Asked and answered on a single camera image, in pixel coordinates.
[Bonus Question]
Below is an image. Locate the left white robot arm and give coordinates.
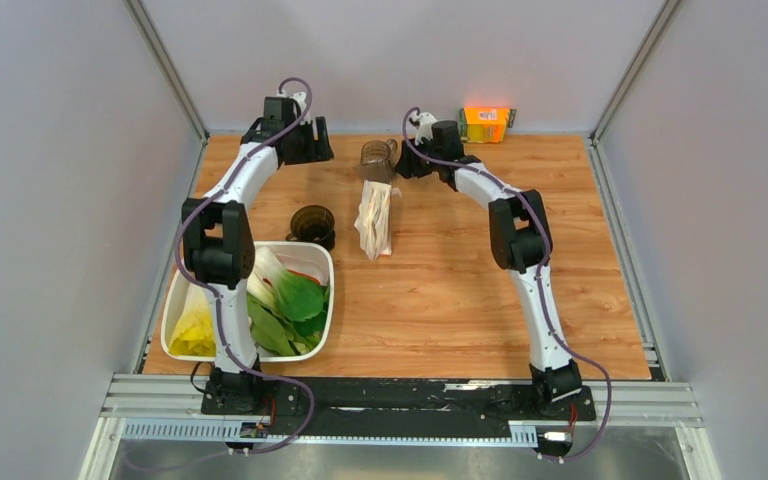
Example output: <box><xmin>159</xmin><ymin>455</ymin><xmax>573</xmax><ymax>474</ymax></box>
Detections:
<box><xmin>176</xmin><ymin>92</ymin><xmax>333</xmax><ymax>415</ymax></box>

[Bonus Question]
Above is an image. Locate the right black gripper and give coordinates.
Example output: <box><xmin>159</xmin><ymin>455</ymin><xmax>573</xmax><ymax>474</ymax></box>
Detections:
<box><xmin>396</xmin><ymin>133</ymin><xmax>443</xmax><ymax>179</ymax></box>

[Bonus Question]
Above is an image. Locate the clear glass coffee server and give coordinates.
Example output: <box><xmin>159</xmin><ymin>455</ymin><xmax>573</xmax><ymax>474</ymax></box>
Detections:
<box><xmin>358</xmin><ymin>138</ymin><xmax>399</xmax><ymax>184</ymax></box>

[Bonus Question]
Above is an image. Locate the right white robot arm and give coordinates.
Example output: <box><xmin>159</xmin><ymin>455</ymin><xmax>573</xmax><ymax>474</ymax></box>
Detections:
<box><xmin>397</xmin><ymin>108</ymin><xmax>583</xmax><ymax>418</ymax></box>

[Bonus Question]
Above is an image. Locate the dark green leaf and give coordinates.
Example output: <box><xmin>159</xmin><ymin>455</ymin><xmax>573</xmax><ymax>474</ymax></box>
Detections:
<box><xmin>246</xmin><ymin>294</ymin><xmax>296</xmax><ymax>357</ymax></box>

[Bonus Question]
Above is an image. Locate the red chili pepper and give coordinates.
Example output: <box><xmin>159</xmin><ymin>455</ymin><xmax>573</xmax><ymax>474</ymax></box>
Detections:
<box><xmin>288</xmin><ymin>269</ymin><xmax>323</xmax><ymax>288</ymax></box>

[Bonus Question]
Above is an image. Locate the orange green carton box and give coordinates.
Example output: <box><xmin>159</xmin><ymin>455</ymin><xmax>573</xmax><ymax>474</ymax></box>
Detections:
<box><xmin>459</xmin><ymin>107</ymin><xmax>517</xmax><ymax>143</ymax></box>

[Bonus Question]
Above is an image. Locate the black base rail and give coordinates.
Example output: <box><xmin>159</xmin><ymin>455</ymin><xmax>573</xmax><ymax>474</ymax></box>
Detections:
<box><xmin>198</xmin><ymin>371</ymin><xmax>597</xmax><ymax>455</ymax></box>

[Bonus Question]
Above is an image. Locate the pack of paper filters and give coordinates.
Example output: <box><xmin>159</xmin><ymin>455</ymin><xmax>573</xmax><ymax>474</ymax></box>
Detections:
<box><xmin>354</xmin><ymin>181</ymin><xmax>401</xmax><ymax>261</ymax></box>

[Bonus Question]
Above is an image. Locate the dark brown coffee dripper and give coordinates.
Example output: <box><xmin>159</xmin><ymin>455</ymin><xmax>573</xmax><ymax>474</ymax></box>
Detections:
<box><xmin>286</xmin><ymin>205</ymin><xmax>336</xmax><ymax>251</ymax></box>

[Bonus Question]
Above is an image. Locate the yellow napa cabbage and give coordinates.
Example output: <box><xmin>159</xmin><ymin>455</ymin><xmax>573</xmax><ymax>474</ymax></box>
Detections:
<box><xmin>167</xmin><ymin>283</ymin><xmax>216</xmax><ymax>358</ymax></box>

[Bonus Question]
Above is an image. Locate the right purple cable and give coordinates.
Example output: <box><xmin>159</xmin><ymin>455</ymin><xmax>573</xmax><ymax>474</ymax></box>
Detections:
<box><xmin>401</xmin><ymin>106</ymin><xmax>614</xmax><ymax>464</ymax></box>

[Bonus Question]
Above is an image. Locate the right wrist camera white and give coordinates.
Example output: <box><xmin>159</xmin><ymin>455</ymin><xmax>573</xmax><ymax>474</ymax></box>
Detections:
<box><xmin>408</xmin><ymin>111</ymin><xmax>437</xmax><ymax>146</ymax></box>

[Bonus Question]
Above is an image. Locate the white rectangular tray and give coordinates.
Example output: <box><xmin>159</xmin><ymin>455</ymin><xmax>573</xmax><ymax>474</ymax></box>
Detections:
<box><xmin>156</xmin><ymin>241</ymin><xmax>335</xmax><ymax>363</ymax></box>

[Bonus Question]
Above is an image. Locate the green bok choy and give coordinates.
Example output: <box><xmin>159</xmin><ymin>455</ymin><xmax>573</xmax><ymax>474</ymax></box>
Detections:
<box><xmin>247</xmin><ymin>246</ymin><xmax>327</xmax><ymax>322</ymax></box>

